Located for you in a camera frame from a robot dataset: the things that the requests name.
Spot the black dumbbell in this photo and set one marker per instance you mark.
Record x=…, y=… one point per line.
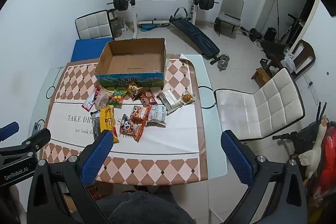
x=253, y=33

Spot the black weight plate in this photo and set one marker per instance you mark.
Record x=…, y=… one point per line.
x=216, y=24

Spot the red-brown snack packet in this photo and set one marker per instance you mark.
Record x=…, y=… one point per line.
x=139, y=133

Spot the black snack packet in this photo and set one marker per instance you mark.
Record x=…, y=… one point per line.
x=96, y=124

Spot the yellow-brown panda snack packet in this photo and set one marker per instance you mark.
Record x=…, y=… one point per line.
x=134, y=90

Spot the white plastic bag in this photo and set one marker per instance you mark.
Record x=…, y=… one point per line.
x=288, y=61

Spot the brown snack packet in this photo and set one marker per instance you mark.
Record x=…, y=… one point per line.
x=147, y=98

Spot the wooden chair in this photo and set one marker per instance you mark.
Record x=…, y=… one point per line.
x=304, y=56

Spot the grey and white snack packet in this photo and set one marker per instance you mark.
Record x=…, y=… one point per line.
x=168, y=99

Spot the black box speaker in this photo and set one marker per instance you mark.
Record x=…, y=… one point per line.
x=270, y=33

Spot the blue foam pad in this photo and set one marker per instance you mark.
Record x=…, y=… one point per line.
x=86, y=50

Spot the white plush goose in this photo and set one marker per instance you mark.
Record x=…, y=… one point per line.
x=313, y=153

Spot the yellow snack packet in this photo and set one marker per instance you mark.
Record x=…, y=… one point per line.
x=107, y=120

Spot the white barbell rack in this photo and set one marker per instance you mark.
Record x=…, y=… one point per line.
x=134, y=16

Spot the grey chair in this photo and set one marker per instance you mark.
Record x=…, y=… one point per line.
x=232, y=7

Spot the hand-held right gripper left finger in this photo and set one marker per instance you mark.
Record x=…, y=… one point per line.
x=97, y=158

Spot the clear-wrapped round pastry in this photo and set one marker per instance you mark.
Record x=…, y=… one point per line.
x=187, y=98

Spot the red and white snack packet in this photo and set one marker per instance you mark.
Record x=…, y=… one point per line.
x=90, y=100

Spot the clear water jug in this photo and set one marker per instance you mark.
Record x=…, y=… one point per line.
x=115, y=24

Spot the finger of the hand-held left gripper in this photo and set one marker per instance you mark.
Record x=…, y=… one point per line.
x=34, y=140
x=9, y=130

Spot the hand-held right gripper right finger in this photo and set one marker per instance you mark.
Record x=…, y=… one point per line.
x=236, y=158

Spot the dark panda snack packet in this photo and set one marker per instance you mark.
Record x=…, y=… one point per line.
x=126, y=127

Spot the beige snack packet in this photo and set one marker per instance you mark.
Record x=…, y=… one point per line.
x=103, y=100

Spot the small wooden stool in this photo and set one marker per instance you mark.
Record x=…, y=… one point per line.
x=260, y=77

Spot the chrome dumbbell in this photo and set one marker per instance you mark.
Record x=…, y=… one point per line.
x=223, y=61

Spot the teal floor item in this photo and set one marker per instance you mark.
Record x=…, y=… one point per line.
x=148, y=27

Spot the red bag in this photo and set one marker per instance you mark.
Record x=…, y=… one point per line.
x=326, y=166

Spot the person's dark grey clothing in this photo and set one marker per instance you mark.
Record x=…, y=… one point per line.
x=147, y=209

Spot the white quilted chair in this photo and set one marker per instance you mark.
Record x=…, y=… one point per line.
x=93, y=26
x=262, y=106

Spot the green snack packet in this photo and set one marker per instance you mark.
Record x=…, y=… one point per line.
x=117, y=99

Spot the cardboard box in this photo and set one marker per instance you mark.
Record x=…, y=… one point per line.
x=131, y=61

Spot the black sit-up bench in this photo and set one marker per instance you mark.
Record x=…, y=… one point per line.
x=197, y=36

